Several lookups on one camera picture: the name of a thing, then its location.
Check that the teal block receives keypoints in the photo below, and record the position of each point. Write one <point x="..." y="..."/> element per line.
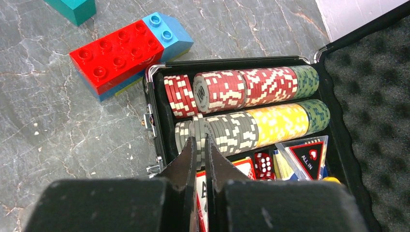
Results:
<point x="76" y="11"/>

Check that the white poker chip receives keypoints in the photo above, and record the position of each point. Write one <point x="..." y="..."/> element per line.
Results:
<point x="199" y="134"/>

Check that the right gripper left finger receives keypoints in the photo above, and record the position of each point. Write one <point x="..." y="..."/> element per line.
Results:
<point x="164" y="203"/>

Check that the black poker chip case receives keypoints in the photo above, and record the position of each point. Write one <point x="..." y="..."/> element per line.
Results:
<point x="363" y="105"/>

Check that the red blue lego block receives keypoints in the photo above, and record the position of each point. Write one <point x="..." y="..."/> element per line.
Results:
<point x="118" y="60"/>

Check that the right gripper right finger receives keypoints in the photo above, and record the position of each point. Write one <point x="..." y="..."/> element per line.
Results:
<point x="238" y="204"/>

